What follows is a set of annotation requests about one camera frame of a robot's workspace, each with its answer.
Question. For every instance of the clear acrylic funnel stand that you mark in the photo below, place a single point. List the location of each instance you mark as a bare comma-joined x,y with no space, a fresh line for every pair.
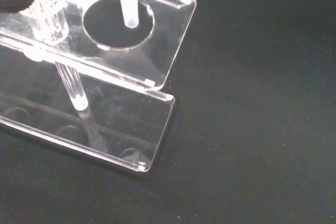
118,61

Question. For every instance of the black cloth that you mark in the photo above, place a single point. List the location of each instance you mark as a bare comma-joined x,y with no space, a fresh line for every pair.
249,103

